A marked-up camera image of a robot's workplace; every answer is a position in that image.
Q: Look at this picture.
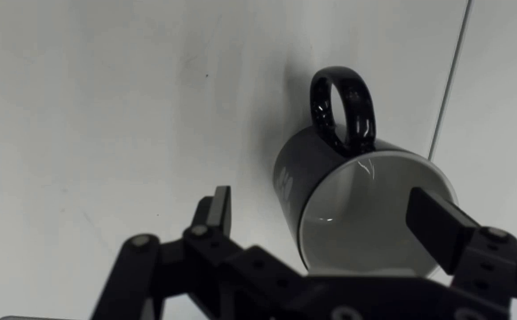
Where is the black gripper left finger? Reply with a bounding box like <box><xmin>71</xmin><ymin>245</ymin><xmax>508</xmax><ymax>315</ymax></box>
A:
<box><xmin>90</xmin><ymin>185</ymin><xmax>307</xmax><ymax>320</ymax></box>

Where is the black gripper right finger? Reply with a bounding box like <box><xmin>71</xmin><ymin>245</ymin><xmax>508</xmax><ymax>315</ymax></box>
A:
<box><xmin>405</xmin><ymin>185</ymin><xmax>517</xmax><ymax>320</ymax></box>

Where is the black cup with handle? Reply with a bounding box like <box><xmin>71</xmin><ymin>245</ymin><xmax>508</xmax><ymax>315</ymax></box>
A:
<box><xmin>271</xmin><ymin>66</ymin><xmax>460</xmax><ymax>281</ymax></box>

